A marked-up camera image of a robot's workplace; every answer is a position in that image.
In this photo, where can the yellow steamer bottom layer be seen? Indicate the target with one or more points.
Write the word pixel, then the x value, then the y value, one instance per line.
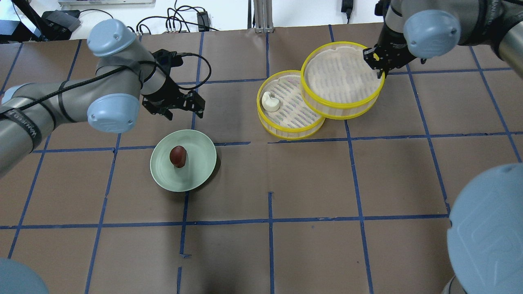
pixel 294 120

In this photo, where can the brown half bun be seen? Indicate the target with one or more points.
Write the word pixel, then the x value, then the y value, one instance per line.
pixel 178 156

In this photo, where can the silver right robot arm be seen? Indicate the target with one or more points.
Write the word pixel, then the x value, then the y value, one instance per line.
pixel 484 242

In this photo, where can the aluminium frame post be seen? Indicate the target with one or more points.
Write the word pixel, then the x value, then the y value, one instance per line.
pixel 263 16

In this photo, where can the mint green plate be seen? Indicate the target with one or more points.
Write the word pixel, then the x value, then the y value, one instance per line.
pixel 200 163

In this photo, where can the yellow steamer layer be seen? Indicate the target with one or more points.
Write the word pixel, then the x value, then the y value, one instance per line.
pixel 337 83
pixel 294 120

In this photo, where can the white half bun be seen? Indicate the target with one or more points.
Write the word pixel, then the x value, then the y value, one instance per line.
pixel 269 102

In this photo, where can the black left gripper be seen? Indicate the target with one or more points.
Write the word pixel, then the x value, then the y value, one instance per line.
pixel 164 93

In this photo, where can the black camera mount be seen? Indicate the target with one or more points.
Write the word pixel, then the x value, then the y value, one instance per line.
pixel 52 25

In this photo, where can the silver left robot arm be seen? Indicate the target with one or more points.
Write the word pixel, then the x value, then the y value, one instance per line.
pixel 127 77

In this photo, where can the black power adapter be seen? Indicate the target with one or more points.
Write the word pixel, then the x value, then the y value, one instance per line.
pixel 203 21

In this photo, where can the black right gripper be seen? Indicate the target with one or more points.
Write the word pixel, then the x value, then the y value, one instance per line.
pixel 394 42

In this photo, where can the yellow steamer top layer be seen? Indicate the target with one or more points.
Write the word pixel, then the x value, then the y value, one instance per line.
pixel 337 83

